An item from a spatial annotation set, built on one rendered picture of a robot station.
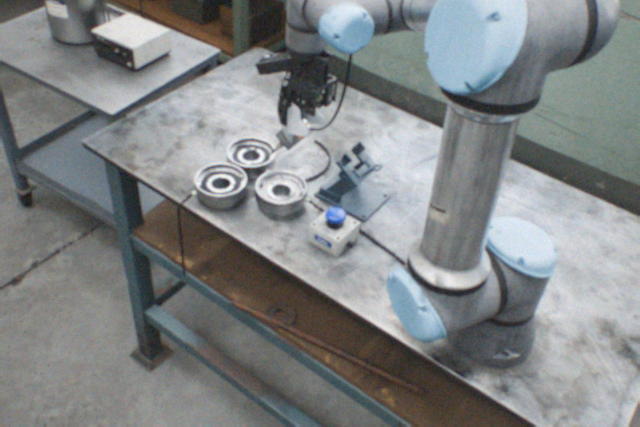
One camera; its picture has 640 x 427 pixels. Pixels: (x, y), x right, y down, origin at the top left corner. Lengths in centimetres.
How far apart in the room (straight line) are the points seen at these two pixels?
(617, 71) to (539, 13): 198
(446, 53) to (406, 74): 235
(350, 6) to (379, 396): 76
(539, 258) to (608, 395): 29
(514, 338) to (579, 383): 13
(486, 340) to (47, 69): 148
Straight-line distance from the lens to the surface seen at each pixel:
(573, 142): 287
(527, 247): 103
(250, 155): 146
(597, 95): 275
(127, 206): 163
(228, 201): 133
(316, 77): 120
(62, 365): 215
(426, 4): 104
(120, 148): 153
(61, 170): 246
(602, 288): 136
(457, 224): 86
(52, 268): 242
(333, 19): 104
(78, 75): 204
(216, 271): 157
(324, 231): 124
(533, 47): 72
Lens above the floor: 171
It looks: 40 degrees down
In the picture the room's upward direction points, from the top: 5 degrees clockwise
